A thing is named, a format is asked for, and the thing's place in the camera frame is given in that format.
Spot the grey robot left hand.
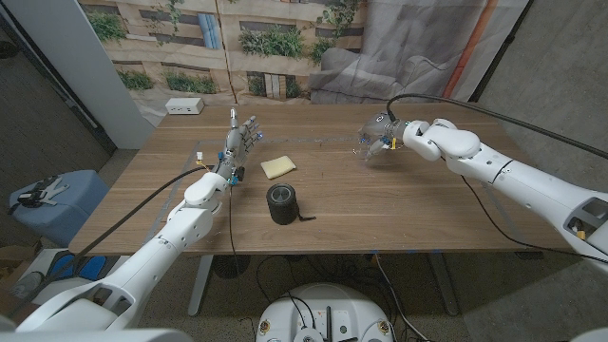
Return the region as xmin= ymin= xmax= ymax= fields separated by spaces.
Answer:
xmin=212 ymin=107 xmax=264 ymax=178

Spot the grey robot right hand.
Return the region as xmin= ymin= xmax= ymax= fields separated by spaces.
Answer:
xmin=358 ymin=112 xmax=409 ymax=158

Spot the clear glass beaker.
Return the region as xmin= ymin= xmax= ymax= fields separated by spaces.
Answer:
xmin=351 ymin=121 xmax=393 ymax=162

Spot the yellow sponge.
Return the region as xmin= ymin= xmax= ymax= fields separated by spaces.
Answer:
xmin=259 ymin=155 xmax=297 ymax=181

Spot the black cylindrical speaker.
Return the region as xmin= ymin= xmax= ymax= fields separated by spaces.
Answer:
xmin=265 ymin=182 xmax=317 ymax=226

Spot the white power strip box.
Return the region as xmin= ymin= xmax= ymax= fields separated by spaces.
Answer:
xmin=164 ymin=97 xmax=205 ymax=116

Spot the printed backdrop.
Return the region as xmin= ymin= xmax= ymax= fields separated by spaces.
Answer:
xmin=77 ymin=0 xmax=531 ymax=128

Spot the black round floor fan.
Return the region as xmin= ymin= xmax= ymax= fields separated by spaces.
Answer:
xmin=212 ymin=255 xmax=252 ymax=279

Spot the white table leg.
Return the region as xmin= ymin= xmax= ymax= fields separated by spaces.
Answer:
xmin=427 ymin=251 xmax=460 ymax=317
xmin=187 ymin=255 xmax=215 ymax=318

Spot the white pillar panel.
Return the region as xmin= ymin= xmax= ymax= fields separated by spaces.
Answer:
xmin=0 ymin=0 xmax=156 ymax=151

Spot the blue padded stool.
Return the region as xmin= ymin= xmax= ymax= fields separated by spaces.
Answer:
xmin=8 ymin=169 xmax=111 ymax=248

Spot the white robot torso base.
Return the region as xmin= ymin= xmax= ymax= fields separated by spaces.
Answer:
xmin=255 ymin=282 xmax=394 ymax=342

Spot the grey and black tool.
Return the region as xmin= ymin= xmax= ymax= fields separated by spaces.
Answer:
xmin=7 ymin=175 xmax=70 ymax=215

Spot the cardboard box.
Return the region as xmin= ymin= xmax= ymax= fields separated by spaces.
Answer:
xmin=0 ymin=244 xmax=42 ymax=281

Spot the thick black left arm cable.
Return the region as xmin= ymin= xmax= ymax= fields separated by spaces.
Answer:
xmin=4 ymin=164 xmax=216 ymax=319

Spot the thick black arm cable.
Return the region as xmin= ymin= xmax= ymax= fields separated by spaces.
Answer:
xmin=385 ymin=92 xmax=608 ymax=161
xmin=4 ymin=164 xmax=216 ymax=319

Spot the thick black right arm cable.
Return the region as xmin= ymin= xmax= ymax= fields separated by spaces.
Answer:
xmin=385 ymin=92 xmax=608 ymax=161

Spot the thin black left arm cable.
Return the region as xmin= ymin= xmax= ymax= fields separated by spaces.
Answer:
xmin=226 ymin=183 xmax=238 ymax=260

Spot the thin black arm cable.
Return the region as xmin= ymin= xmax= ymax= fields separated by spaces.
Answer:
xmin=226 ymin=183 xmax=238 ymax=260
xmin=459 ymin=174 xmax=608 ymax=265

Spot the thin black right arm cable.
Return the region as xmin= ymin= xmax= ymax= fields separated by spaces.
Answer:
xmin=459 ymin=174 xmax=608 ymax=265

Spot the grey floor cable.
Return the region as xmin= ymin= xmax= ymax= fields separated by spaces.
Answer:
xmin=373 ymin=255 xmax=419 ymax=342

